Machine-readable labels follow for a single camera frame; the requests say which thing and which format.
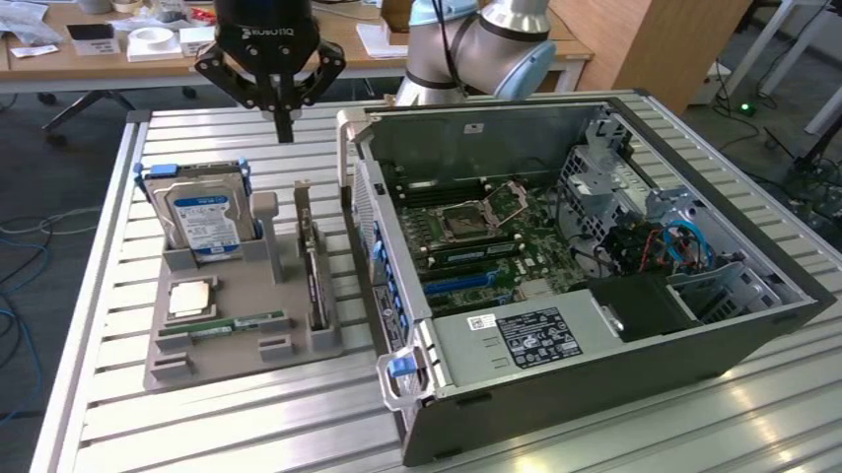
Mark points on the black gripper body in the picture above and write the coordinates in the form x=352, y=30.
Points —
x=263, y=29

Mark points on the graphics card with steel bracket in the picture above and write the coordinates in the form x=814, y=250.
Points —
x=318, y=290

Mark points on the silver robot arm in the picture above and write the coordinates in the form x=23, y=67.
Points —
x=460, y=49

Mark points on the small white box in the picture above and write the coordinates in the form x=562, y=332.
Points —
x=197, y=42

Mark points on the stack of white papers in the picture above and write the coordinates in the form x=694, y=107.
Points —
x=378, y=42

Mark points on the red small parts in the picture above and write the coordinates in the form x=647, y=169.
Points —
x=203, y=16

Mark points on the flat white box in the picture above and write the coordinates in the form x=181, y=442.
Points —
x=155, y=56

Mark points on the white tape roll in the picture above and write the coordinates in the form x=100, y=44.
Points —
x=152, y=37

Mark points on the wooden desk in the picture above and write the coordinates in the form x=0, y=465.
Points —
x=99, y=69

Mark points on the tan tape roll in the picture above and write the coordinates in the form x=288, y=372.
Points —
x=124, y=5

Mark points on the black and white label box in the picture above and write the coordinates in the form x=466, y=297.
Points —
x=92, y=37

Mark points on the black office chair base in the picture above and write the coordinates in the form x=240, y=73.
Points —
x=85, y=106

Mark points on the grey cup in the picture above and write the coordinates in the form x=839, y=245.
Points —
x=95, y=5

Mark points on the white paper card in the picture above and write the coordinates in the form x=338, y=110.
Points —
x=32, y=50

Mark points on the hard disk in blue caddy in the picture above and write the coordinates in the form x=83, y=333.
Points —
x=197, y=217

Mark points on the clear plastic bag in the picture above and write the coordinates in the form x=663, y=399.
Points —
x=27, y=24

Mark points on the CPU socket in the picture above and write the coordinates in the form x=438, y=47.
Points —
x=468, y=222

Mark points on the steel socket cover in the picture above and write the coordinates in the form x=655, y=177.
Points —
x=510, y=199

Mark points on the silver CPU chip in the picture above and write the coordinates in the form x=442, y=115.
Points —
x=191, y=298

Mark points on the steel disk bay cage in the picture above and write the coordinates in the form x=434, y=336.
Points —
x=598, y=182

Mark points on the blue expansion slot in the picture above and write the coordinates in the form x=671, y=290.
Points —
x=460, y=284

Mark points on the wooden cabinet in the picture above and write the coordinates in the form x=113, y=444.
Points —
x=658, y=49

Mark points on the green motherboard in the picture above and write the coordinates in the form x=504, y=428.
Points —
x=526, y=266

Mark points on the green RAM stick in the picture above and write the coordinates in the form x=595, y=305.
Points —
x=216, y=325

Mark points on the silver finned heatsink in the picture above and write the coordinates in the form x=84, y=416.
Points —
x=539, y=290

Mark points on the grey plastic parts rack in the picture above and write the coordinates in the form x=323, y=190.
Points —
x=223, y=355

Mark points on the grey power supply unit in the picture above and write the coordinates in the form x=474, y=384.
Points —
x=474, y=345

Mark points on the blue case latch tab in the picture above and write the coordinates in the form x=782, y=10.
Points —
x=399, y=368

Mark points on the open grey PC case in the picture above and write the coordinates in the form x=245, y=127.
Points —
x=591, y=394

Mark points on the white desk frame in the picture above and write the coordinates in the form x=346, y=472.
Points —
x=757, y=44

